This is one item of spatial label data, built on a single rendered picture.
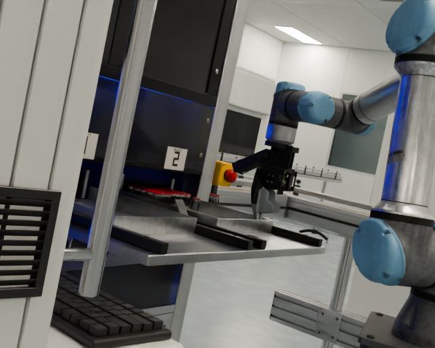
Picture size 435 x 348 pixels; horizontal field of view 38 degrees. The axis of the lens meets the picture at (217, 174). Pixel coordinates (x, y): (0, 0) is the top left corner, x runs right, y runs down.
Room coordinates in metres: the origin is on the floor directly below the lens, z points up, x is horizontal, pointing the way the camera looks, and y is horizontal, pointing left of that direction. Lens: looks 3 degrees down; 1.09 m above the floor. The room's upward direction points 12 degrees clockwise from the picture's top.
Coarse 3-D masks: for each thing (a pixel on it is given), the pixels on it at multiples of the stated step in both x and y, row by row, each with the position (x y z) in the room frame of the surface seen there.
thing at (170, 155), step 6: (168, 150) 1.69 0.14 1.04; (174, 150) 1.70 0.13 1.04; (180, 150) 1.73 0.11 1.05; (186, 150) 1.75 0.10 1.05; (168, 156) 1.69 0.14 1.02; (174, 156) 1.71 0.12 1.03; (180, 156) 1.73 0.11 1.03; (168, 162) 1.69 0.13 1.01; (174, 162) 1.71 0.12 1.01; (180, 162) 1.73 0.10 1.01; (168, 168) 1.70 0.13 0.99; (174, 168) 1.72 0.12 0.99; (180, 168) 1.74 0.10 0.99
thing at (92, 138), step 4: (88, 136) 1.45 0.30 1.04; (92, 136) 1.46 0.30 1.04; (96, 136) 1.47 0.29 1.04; (88, 140) 1.45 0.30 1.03; (92, 140) 1.46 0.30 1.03; (96, 140) 1.47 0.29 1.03; (88, 144) 1.45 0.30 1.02; (92, 144) 1.46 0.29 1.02; (96, 144) 1.47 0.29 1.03; (88, 148) 1.45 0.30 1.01; (92, 148) 1.46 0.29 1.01; (88, 152) 1.45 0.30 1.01; (92, 152) 1.46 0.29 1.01; (84, 156) 1.45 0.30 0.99; (88, 156) 1.46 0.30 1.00; (92, 156) 1.47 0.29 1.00
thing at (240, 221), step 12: (120, 192) 1.64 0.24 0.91; (156, 204) 1.57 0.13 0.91; (168, 204) 1.55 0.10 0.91; (204, 204) 1.80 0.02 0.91; (216, 204) 1.78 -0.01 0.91; (192, 216) 1.50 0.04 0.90; (204, 216) 1.48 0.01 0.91; (216, 216) 1.77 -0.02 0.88; (228, 216) 1.75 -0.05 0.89; (240, 216) 1.73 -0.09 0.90; (252, 216) 1.71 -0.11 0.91; (228, 228) 1.50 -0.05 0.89; (240, 228) 1.55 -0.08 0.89; (252, 228) 1.60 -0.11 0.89; (264, 228) 1.65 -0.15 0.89
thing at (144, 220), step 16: (96, 192) 1.57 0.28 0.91; (80, 208) 1.24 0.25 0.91; (128, 208) 1.51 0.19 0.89; (144, 208) 1.48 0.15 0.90; (160, 208) 1.45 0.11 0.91; (128, 224) 1.22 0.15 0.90; (144, 224) 1.26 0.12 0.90; (160, 224) 1.30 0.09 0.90; (176, 224) 1.34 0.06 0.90; (192, 224) 1.39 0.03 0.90
